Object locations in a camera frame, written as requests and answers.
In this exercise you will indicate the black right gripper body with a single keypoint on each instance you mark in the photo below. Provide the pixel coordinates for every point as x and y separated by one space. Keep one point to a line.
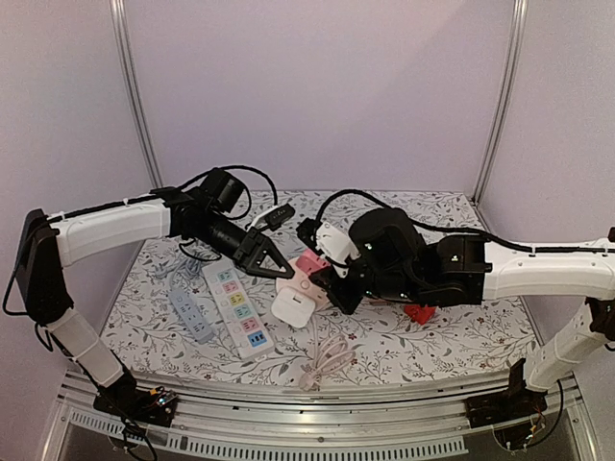
336 290

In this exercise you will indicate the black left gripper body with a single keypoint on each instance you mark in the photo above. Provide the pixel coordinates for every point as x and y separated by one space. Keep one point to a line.
247 249

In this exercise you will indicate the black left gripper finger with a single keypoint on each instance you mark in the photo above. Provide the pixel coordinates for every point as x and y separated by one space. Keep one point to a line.
266 273
272 258

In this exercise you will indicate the pink heart adapter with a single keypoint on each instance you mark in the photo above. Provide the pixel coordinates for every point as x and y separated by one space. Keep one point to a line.
309 262

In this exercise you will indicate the pink round socket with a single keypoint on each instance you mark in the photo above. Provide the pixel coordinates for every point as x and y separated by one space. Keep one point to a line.
303 284

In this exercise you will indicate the white adapter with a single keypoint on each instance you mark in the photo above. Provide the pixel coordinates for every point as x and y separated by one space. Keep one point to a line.
293 307

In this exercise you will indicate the red cube socket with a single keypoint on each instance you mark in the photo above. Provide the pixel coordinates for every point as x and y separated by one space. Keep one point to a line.
419 314

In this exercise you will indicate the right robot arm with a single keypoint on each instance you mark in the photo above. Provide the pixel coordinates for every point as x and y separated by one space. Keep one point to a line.
384 256

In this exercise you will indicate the white colourful power strip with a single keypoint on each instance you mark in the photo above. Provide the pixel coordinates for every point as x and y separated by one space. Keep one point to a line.
249 334

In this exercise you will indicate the grey-blue power strip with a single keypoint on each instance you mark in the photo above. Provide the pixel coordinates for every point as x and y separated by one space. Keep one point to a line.
191 315

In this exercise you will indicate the floral table mat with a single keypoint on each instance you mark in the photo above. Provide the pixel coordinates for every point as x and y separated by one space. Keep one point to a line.
144 329

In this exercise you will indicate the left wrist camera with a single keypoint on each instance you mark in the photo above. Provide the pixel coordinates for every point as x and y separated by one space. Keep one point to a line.
272 218

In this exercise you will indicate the left aluminium frame post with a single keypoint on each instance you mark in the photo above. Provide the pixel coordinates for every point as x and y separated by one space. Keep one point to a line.
125 53

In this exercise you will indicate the aluminium frame post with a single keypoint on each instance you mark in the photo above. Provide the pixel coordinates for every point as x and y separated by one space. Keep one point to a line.
511 62
125 53

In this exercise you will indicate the right aluminium frame post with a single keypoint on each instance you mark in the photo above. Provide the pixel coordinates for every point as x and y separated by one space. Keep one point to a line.
511 62

